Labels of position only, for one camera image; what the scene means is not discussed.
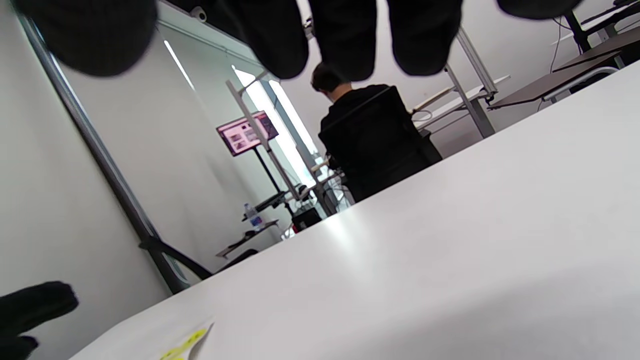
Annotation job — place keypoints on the person's left hand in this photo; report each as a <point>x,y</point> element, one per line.
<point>30,307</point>

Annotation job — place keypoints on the person's right hand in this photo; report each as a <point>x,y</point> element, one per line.
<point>345,35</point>

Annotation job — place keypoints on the yellow smiley sticker sheet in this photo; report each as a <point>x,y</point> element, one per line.
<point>187,345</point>

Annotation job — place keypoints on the white work desk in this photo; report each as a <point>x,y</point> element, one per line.
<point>450,107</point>

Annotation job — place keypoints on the pink screen monitor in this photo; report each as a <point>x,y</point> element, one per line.
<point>245,132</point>

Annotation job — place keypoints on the black monitor stand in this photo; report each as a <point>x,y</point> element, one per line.
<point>270,201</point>

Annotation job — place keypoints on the black computer tower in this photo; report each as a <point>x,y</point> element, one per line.
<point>306,219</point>

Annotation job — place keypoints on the clear water bottle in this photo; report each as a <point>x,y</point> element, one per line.
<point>253,217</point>

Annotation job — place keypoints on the brown top white side table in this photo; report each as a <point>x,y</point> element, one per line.
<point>255,234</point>
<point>600,50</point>

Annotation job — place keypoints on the white ceiling camera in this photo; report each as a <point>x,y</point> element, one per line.
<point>198,14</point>

